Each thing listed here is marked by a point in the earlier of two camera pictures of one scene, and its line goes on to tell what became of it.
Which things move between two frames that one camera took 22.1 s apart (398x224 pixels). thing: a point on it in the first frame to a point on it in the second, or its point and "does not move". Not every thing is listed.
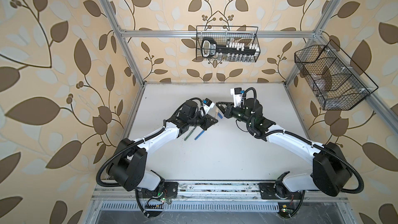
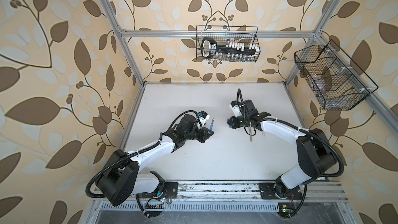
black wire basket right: (336, 82) does not move
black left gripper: (206, 122) to (203, 135)
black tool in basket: (209, 48) does not move
